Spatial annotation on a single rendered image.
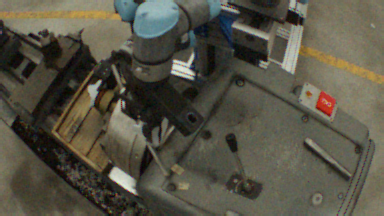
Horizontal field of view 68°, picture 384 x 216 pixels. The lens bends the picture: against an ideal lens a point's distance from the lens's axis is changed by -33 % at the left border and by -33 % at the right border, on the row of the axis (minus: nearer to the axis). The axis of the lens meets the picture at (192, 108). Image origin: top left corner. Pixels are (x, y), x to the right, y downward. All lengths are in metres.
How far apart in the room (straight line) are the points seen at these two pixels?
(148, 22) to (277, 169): 0.47
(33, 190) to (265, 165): 1.86
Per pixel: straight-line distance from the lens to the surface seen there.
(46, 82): 1.52
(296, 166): 0.92
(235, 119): 0.96
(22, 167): 2.60
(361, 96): 2.77
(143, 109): 0.77
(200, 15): 0.71
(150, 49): 0.66
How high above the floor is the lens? 2.09
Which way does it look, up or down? 60 degrees down
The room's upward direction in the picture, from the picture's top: 4 degrees counter-clockwise
